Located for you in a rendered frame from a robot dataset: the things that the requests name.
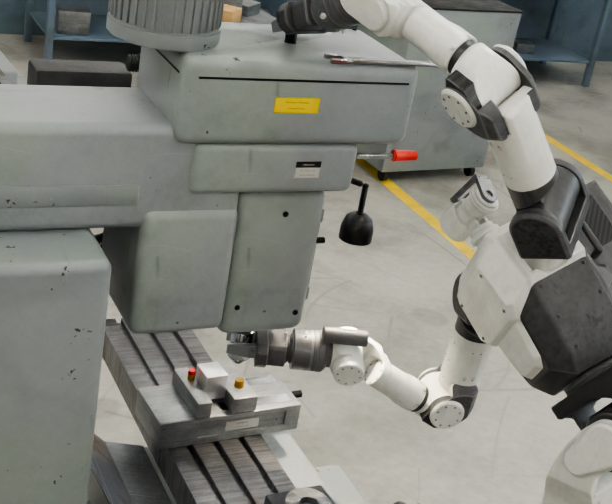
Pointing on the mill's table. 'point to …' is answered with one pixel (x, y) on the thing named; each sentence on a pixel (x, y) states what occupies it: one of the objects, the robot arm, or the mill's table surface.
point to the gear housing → (271, 167)
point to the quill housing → (271, 260)
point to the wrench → (376, 61)
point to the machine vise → (212, 411)
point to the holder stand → (300, 496)
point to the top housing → (280, 89)
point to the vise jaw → (246, 398)
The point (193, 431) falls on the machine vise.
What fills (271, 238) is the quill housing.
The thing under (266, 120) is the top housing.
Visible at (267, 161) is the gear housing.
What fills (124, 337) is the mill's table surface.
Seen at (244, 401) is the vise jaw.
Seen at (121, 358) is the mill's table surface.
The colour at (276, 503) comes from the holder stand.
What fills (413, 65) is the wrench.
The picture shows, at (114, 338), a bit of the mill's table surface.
